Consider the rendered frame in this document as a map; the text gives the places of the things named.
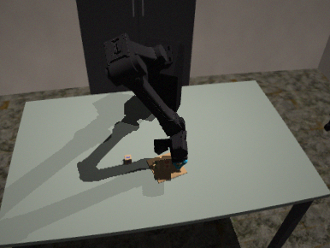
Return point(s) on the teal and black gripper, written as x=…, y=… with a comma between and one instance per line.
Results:
x=183, y=161

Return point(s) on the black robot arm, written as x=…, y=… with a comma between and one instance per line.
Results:
x=127, y=67

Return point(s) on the tan square mat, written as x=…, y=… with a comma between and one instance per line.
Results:
x=163, y=174

